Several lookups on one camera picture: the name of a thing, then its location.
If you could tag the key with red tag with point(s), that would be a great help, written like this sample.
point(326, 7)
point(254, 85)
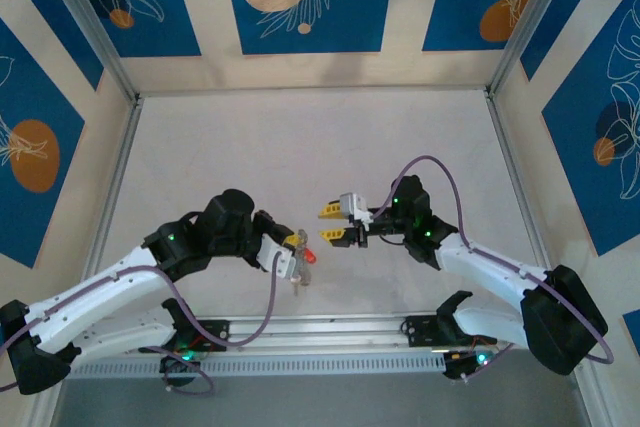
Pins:
point(311, 257)

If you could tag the large metal keyring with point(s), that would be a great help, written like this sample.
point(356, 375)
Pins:
point(301, 267)

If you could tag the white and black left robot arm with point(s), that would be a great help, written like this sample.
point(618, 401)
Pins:
point(90, 297)

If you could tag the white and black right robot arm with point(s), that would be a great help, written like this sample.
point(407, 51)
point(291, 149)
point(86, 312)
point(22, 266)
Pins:
point(480, 267)

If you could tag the left controller board green light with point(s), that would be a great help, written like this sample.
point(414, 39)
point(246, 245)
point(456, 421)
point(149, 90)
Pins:
point(180, 359)

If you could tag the controller board green light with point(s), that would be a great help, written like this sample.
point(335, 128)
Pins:
point(457, 362)
point(180, 359)

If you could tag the right controller board green light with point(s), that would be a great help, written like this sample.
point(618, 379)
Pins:
point(457, 362)

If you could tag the aluminium mounting rail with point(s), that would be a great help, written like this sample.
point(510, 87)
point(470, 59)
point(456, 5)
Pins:
point(320, 332)

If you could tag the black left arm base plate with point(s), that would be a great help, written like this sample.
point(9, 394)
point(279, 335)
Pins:
point(220, 334)

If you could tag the aluminium table side rail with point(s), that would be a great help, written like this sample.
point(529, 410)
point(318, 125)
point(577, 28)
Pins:
point(120, 167)
point(510, 157)

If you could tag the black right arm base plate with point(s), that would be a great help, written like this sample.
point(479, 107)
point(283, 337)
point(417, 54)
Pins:
point(417, 332)

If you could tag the blue floral wall panel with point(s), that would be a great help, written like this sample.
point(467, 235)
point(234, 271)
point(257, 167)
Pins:
point(450, 7)
point(30, 97)
point(60, 32)
point(575, 172)
point(350, 7)
point(150, 22)
point(555, 37)

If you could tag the aluminium frame post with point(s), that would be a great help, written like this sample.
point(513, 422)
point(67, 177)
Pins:
point(95, 32)
point(530, 22)

